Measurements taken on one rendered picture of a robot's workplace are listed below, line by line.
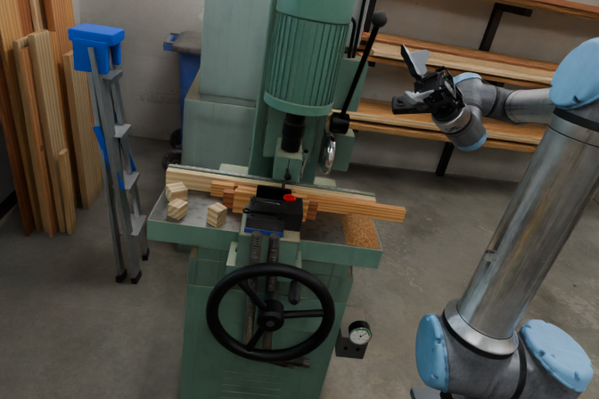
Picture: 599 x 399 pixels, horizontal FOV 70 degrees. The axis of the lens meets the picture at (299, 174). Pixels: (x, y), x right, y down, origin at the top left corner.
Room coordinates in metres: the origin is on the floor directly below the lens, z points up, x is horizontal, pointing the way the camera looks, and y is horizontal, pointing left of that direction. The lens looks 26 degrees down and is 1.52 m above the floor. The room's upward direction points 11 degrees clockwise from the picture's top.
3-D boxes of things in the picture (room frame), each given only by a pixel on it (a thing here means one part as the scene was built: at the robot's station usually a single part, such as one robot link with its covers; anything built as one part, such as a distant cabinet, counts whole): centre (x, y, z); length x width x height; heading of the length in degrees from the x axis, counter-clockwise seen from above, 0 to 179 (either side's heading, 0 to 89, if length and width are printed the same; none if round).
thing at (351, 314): (0.94, -0.24, 0.58); 0.12 x 0.08 x 0.08; 6
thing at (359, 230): (0.99, -0.19, 0.92); 0.14 x 0.09 x 0.04; 6
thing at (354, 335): (0.87, -0.24, 0.65); 0.06 x 0.04 x 0.08; 96
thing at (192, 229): (0.94, 0.05, 0.87); 0.61 x 0.30 x 0.06; 96
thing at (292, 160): (1.07, 0.04, 1.03); 0.14 x 0.07 x 0.09; 6
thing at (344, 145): (1.25, -0.10, 1.02); 0.09 x 0.07 x 0.12; 96
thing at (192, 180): (1.07, 0.07, 0.93); 0.60 x 0.02 x 0.05; 96
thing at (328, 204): (1.06, -0.04, 0.92); 0.56 x 0.02 x 0.04; 96
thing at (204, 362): (1.17, 0.05, 0.36); 0.58 x 0.45 x 0.71; 6
